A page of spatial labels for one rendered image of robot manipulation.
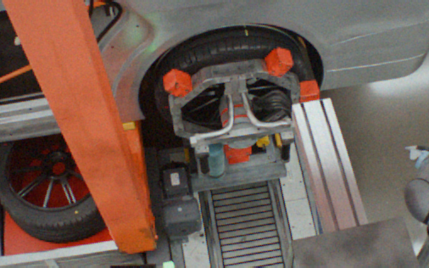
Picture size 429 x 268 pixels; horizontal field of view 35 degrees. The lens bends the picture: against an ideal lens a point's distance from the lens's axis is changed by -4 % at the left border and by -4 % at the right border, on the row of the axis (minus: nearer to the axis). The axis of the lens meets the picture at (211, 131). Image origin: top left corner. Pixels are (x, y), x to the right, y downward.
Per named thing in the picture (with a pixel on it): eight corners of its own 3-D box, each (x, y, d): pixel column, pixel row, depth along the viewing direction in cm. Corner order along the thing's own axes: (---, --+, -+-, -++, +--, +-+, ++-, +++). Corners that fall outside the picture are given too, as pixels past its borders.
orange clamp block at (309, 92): (294, 91, 302) (314, 88, 302) (298, 106, 298) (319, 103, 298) (295, 82, 296) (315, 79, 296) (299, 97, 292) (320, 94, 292)
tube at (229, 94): (232, 94, 283) (231, 80, 274) (241, 135, 274) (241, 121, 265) (190, 101, 283) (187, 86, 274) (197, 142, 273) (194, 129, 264)
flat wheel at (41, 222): (103, 108, 368) (94, 82, 347) (152, 210, 337) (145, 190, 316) (-10, 158, 356) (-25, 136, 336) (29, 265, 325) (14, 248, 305)
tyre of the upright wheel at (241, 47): (325, 31, 309) (211, -17, 270) (339, 75, 297) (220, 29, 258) (233, 105, 351) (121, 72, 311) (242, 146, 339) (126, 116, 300)
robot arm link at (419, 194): (389, 213, 215) (414, 168, 258) (420, 228, 212) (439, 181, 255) (404, 182, 211) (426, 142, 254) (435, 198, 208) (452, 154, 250)
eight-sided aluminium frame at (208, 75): (293, 121, 322) (299, 51, 275) (296, 133, 319) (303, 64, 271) (176, 140, 320) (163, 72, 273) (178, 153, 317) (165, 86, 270)
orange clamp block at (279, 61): (276, 63, 281) (289, 50, 275) (281, 78, 277) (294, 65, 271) (263, 58, 278) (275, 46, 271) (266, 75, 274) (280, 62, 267)
